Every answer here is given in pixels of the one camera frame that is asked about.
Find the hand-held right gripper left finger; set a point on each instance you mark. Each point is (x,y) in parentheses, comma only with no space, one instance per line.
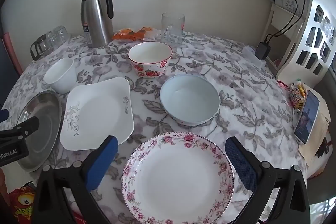
(102,163)

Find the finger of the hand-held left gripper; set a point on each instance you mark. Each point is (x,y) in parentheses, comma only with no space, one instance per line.
(2,115)
(26,127)

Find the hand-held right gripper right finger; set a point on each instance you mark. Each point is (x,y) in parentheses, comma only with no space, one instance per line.
(241,163)

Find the stainless steel plate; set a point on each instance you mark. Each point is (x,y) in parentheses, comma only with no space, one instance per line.
(44,121)

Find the white square plate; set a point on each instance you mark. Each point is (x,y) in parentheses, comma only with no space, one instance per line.
(97,113)

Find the small white cup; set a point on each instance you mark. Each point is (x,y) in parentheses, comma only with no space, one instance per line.
(61,77)

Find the pink floral round plate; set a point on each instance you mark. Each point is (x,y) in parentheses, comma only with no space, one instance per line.
(178,182)

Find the light blue bowl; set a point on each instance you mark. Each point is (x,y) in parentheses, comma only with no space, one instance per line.
(189,100)

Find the strawberry print bowl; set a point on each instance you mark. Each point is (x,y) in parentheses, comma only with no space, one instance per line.
(149,56)

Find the dark blue door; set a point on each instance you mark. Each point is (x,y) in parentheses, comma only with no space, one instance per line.
(5,64)

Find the red fish printed cloth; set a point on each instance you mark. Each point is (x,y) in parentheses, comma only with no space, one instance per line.
(22,203)

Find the salmon pink strip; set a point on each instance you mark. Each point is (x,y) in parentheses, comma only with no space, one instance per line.
(13,56)

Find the smartphone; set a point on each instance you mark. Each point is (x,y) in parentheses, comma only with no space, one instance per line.
(305,119)

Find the grey floral tablecloth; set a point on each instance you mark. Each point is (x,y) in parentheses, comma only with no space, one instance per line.
(236,82)

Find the beige paper box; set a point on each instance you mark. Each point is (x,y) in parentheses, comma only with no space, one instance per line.
(319,134)

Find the colourful snack packet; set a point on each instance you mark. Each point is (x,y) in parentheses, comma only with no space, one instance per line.
(296,95)

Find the small drinking glass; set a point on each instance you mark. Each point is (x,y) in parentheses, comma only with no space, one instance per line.
(61,33)
(53,41)

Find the white power strip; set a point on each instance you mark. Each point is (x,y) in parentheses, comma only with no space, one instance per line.
(249,53)

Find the stainless steel thermos jug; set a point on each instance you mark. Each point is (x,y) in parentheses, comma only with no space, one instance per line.
(92,19)

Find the orange snack packet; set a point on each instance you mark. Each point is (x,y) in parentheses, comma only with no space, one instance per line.
(123,35)

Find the white shelf rack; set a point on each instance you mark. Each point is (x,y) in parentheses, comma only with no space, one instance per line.
(302,43)

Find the clear glass mug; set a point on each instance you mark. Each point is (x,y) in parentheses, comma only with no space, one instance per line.
(172,29)

